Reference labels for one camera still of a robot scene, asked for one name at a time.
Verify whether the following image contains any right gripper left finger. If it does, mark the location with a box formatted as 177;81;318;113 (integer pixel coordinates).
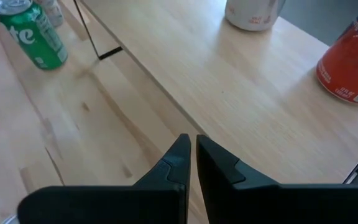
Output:
17;133;192;224

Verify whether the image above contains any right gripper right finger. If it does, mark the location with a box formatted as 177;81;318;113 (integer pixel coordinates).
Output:
196;134;358;224

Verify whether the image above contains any green Sprite can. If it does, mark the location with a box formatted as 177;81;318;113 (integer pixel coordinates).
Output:
0;0;69;71

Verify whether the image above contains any silver Diet Coke can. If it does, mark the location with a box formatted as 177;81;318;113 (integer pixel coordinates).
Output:
224;0;287;32

